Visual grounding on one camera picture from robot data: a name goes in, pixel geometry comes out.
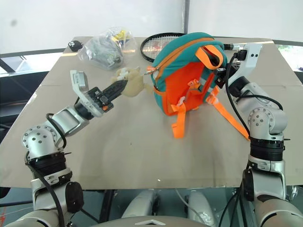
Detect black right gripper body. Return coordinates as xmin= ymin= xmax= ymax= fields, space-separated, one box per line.
xmin=214 ymin=61 xmax=240 ymax=89

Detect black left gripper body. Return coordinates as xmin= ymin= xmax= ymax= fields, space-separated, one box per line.
xmin=89 ymin=87 xmax=115 ymax=112

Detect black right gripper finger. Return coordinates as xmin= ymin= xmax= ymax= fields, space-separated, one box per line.
xmin=207 ymin=50 xmax=221 ymax=70

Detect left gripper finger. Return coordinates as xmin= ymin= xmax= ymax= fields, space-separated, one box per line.
xmin=103 ymin=79 xmax=126 ymax=97
xmin=107 ymin=81 xmax=129 ymax=105

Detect beige plush toy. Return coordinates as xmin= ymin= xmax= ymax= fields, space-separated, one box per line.
xmin=111 ymin=67 xmax=152 ymax=98

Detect orange and teal backpack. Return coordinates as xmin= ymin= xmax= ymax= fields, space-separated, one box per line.
xmin=143 ymin=32 xmax=252 ymax=141

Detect clear plastic bag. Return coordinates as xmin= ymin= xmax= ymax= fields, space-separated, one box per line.
xmin=77 ymin=26 xmax=138 ymax=71

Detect yellow and blue packet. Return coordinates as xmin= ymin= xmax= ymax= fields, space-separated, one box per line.
xmin=113 ymin=29 xmax=131 ymax=46

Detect metal pole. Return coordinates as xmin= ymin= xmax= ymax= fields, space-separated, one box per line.
xmin=181 ymin=0 xmax=190 ymax=35

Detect black tennis racket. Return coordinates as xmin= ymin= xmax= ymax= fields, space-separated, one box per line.
xmin=140 ymin=32 xmax=241 ymax=63

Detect black paw print pouch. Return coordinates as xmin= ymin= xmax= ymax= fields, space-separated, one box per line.
xmin=68 ymin=40 xmax=84 ymax=52

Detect silver rounded robot leg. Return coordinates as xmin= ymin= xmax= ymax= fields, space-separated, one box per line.
xmin=187 ymin=190 xmax=220 ymax=222
xmin=121 ymin=189 xmax=159 ymax=218

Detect grey robot torso cover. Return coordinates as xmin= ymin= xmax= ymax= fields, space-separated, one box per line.
xmin=94 ymin=214 xmax=215 ymax=227

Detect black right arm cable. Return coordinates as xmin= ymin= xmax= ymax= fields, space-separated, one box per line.
xmin=224 ymin=48 xmax=252 ymax=140

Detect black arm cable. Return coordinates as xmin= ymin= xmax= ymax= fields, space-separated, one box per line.
xmin=224 ymin=48 xmax=252 ymax=140
xmin=24 ymin=113 xmax=70 ymax=227

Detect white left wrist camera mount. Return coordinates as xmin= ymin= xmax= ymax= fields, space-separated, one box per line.
xmin=69 ymin=69 xmax=105 ymax=118

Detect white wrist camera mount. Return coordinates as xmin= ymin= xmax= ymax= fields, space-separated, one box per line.
xmin=69 ymin=69 xmax=105 ymax=118
xmin=232 ymin=43 xmax=264 ymax=79

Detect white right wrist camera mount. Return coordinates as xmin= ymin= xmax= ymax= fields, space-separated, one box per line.
xmin=232 ymin=43 xmax=264 ymax=79

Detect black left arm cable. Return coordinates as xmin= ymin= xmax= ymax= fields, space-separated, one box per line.
xmin=24 ymin=113 xmax=70 ymax=227

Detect thin white cable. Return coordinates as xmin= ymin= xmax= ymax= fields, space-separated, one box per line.
xmin=174 ymin=188 xmax=190 ymax=210

